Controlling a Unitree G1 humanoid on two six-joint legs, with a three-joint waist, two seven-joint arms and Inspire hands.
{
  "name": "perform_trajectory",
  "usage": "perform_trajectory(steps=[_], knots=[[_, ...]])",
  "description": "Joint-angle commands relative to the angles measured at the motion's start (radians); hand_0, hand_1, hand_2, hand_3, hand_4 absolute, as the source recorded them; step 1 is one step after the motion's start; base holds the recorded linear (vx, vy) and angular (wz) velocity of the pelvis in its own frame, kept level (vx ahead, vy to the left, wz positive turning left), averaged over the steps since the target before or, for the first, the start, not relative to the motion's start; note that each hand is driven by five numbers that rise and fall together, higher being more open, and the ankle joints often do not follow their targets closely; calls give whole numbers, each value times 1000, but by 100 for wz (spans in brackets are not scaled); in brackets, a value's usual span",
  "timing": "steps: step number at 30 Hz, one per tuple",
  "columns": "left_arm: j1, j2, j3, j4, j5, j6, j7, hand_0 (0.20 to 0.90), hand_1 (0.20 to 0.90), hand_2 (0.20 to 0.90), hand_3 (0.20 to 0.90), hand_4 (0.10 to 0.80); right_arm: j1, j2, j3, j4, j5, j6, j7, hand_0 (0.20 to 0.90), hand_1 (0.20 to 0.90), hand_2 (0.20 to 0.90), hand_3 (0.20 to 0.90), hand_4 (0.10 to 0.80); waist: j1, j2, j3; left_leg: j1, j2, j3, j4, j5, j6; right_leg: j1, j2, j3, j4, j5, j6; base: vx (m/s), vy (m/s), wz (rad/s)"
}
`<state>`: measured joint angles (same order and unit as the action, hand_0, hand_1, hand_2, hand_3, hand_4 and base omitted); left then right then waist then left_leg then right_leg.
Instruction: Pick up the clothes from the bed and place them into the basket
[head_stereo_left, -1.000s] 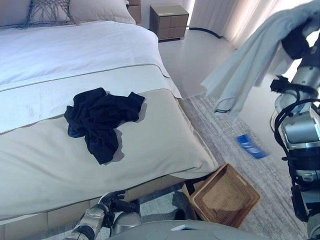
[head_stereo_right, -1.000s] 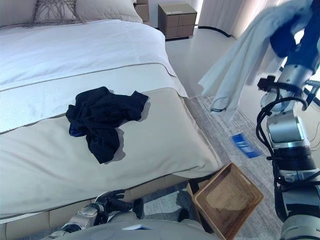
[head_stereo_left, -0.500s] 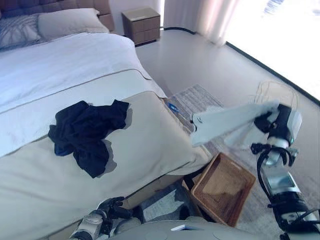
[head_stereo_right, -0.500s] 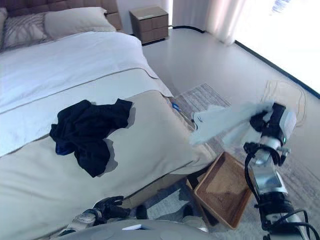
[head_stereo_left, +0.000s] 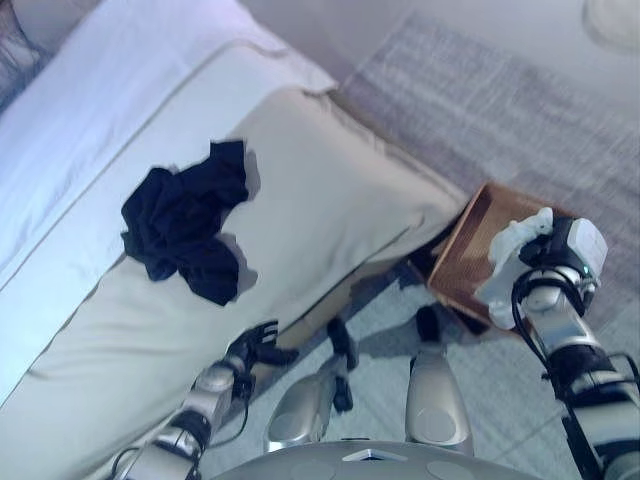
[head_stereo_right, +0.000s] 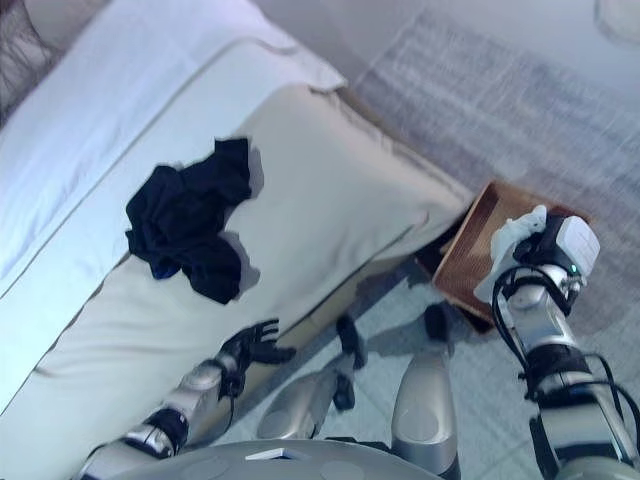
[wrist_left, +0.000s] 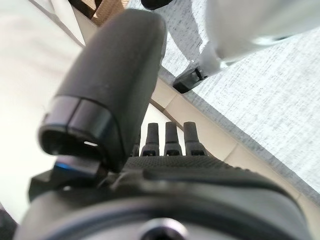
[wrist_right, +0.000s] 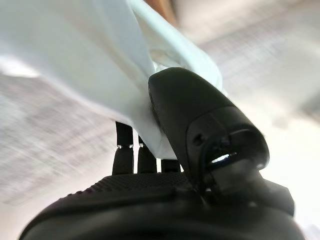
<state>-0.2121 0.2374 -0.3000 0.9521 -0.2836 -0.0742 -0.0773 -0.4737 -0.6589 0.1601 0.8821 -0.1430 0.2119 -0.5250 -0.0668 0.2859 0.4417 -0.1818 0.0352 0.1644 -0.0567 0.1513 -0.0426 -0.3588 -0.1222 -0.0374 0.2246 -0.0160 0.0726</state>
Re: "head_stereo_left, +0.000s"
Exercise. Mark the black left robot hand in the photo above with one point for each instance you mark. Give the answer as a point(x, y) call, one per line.
point(255, 345)

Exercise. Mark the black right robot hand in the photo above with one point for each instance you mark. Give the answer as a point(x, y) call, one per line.
point(582, 245)

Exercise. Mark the white garment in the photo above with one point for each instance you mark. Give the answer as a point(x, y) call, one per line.
point(502, 280)

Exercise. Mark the black garment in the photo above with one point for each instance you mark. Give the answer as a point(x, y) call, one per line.
point(180, 230)

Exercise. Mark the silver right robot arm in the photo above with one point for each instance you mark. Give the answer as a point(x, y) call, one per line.
point(575, 340)

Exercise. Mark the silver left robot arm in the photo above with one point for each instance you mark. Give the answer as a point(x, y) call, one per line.
point(210, 390)

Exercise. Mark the brown wicker basket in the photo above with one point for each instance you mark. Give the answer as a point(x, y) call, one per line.
point(465, 260)

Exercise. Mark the beige bed cover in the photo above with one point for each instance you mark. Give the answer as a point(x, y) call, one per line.
point(300, 200)

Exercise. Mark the grey striped area rug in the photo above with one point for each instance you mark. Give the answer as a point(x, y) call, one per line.
point(500, 100)

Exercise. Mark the beige oval floor mat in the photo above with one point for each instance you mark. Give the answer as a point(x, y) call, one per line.
point(612, 22)

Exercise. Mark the white duvet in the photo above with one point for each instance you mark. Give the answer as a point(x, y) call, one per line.
point(100, 100)

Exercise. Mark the tan bed frame base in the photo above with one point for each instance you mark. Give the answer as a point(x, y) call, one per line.
point(310, 330)

